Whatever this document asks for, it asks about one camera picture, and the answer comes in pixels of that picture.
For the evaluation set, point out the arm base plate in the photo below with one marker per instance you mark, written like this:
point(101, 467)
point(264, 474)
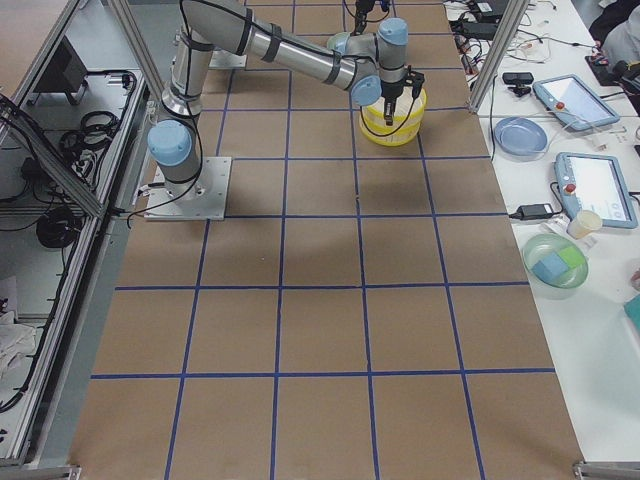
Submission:
point(207, 199)

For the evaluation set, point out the beige cup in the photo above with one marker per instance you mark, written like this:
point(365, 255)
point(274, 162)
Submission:
point(584, 223)

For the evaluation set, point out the centre yellow bamboo steamer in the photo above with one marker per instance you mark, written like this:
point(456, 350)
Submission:
point(400, 138)

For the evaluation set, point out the teach pendant tablet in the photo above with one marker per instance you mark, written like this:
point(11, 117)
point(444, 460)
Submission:
point(595, 183)
point(573, 103)

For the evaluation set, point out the white crumpled cloth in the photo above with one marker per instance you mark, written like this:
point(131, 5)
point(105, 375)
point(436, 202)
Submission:
point(17, 341)

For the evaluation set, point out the far teach pendant tablet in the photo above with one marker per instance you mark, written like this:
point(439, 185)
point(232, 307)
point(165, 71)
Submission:
point(573, 103)

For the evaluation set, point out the glass dish with blocks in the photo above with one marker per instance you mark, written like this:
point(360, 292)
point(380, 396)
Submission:
point(557, 266)

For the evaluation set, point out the near teach pendant tablet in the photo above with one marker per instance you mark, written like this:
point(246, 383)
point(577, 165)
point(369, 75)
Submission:
point(595, 183)

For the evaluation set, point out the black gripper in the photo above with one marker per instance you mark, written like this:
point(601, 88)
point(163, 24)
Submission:
point(390, 90)

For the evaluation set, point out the side yellow bamboo steamer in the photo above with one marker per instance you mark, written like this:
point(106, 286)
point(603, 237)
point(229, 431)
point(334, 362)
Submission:
point(409, 112)

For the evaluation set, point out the aluminium frame post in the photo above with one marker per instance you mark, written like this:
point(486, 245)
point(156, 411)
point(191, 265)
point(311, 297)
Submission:
point(506, 30)

